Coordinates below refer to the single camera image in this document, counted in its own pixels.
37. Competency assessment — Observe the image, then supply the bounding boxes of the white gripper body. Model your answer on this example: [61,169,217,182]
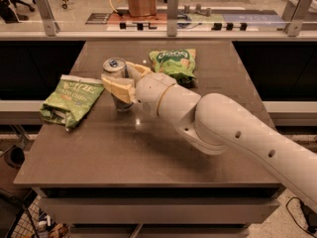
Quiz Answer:
[136,72,176,117]

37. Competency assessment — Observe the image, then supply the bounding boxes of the green jalapeno chip bag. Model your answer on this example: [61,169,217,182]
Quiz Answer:
[40,74,104,131]

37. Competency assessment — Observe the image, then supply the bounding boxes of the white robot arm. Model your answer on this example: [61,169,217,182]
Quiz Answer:
[101,59,317,211]

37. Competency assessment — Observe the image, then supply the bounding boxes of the silver redbull can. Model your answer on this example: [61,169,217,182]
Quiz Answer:
[103,58,132,112]

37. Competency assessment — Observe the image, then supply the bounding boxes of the metal glass bracket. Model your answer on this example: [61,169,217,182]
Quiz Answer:
[166,0,178,37]
[35,0,59,37]
[283,0,313,37]

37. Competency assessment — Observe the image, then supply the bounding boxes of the right metal glass bracket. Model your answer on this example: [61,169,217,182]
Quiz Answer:
[283,0,313,37]

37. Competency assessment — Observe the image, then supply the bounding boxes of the green snack bag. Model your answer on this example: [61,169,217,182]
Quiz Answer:
[149,49,196,85]

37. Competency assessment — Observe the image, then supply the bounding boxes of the middle metal glass bracket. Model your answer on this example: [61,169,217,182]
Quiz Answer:
[166,0,178,37]

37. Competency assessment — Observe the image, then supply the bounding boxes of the left metal glass bracket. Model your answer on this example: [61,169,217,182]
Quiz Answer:
[35,0,59,37]

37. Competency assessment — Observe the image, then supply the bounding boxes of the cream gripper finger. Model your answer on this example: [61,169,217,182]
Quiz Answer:
[127,61,152,80]
[101,75,136,104]

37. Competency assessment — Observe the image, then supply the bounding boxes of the black power adapter with cable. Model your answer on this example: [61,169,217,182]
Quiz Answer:
[285,197,317,238]

